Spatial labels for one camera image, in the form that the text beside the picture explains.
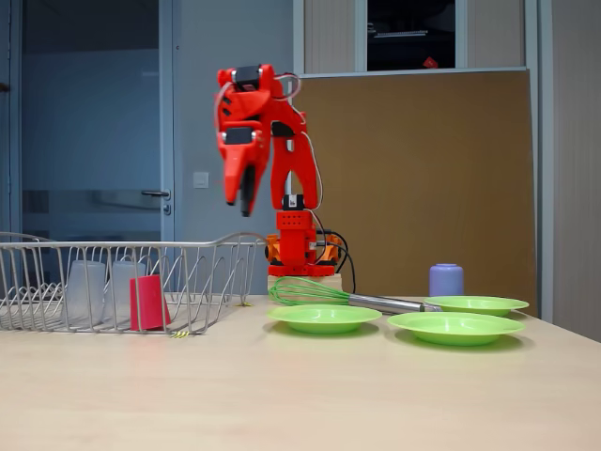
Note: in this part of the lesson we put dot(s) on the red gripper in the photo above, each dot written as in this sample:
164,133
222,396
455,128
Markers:
238,153

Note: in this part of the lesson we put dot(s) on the red plastic cup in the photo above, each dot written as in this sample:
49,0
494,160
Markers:
148,305

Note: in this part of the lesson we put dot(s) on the grey translucent plastic cup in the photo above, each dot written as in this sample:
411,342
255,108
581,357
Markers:
119,291
84,293

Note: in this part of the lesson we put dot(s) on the purple plastic mug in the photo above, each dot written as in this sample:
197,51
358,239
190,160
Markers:
446,281

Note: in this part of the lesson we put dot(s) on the red robot arm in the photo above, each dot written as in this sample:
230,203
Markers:
291,164

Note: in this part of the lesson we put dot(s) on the orange table clamp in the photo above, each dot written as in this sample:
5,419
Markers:
331,256

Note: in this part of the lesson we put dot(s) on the wooden base block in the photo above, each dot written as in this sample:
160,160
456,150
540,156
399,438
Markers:
328,284

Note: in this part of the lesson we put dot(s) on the green plastic plate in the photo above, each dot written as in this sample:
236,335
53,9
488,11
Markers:
474,304
324,317
455,326

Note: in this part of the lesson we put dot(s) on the yellow black striped tape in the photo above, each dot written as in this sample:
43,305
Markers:
180,334

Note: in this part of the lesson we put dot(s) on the grey cabinet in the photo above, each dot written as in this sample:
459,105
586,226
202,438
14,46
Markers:
328,33

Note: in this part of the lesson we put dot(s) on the grey glass door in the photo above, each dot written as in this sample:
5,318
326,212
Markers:
94,84

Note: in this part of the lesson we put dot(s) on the brown partition board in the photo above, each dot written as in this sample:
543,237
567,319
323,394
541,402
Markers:
422,164

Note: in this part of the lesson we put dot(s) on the small red object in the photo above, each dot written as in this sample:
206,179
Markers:
428,62

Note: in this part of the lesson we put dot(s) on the white light switch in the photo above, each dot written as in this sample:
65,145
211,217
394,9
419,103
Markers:
201,179

